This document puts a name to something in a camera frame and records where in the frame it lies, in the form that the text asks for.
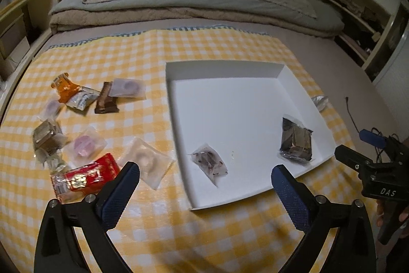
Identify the beige blanket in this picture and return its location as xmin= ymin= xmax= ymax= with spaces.
xmin=49 ymin=6 xmax=336 ymax=37

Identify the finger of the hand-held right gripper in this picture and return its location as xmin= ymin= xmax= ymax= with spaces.
xmin=334 ymin=144 xmax=374 ymax=173
xmin=358 ymin=129 xmax=389 ymax=149

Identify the person's right hand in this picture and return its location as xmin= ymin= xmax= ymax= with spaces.
xmin=376 ymin=200 xmax=385 ymax=228

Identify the yellow checked cloth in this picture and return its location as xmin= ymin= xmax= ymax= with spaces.
xmin=0 ymin=27 xmax=361 ymax=273

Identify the blue striped cloth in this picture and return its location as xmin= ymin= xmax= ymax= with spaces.
xmin=47 ymin=24 xmax=269 ymax=50

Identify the small clear purple sweet packet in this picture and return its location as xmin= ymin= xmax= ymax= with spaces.
xmin=40 ymin=99 xmax=66 ymax=120

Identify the clear packet with purple ring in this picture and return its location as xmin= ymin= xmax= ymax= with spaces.
xmin=110 ymin=78 xmax=147 ymax=101

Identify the clear packet with dark crumbs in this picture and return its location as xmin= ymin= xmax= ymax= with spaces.
xmin=187 ymin=143 xmax=230 ymax=187

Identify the white cardboard box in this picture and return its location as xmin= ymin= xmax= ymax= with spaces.
xmin=165 ymin=61 xmax=337 ymax=212

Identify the dark brown cake packet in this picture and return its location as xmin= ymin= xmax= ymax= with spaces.
xmin=279 ymin=115 xmax=315 ymax=164

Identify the cardboard storage box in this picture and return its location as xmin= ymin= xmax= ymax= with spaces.
xmin=0 ymin=13 xmax=31 ymax=80

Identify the clear packet with beige ring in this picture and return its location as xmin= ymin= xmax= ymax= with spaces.
xmin=118 ymin=136 xmax=175 ymax=190

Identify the silver foil packet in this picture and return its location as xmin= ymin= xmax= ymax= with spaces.
xmin=311 ymin=95 xmax=330 ymax=110

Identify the clear packet with brown waffle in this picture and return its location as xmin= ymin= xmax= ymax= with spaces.
xmin=32 ymin=120 xmax=68 ymax=161

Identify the white open shelf unit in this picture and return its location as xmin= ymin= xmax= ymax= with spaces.
xmin=313 ymin=0 xmax=409 ymax=83

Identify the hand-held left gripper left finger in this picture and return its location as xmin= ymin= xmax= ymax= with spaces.
xmin=35 ymin=161 xmax=141 ymax=273

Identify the orange snack packet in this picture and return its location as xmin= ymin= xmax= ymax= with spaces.
xmin=51 ymin=74 xmax=82 ymax=103

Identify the clear packet with pink ring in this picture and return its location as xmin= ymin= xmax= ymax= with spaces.
xmin=65 ymin=126 xmax=107 ymax=166

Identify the brown chocolate snack packet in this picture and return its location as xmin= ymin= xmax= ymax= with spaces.
xmin=95 ymin=82 xmax=120 ymax=114

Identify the thin black cable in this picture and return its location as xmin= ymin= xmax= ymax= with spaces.
xmin=345 ymin=96 xmax=384 ymax=152

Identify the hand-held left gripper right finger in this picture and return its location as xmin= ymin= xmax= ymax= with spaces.
xmin=271 ymin=164 xmax=378 ymax=273

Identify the grey blanket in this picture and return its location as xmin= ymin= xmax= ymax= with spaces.
xmin=48 ymin=0 xmax=345 ymax=37

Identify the red gold snack packet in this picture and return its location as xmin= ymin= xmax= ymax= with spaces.
xmin=51 ymin=153 xmax=121 ymax=203

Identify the white grey snack packet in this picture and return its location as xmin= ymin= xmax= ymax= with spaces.
xmin=65 ymin=86 xmax=101 ymax=115

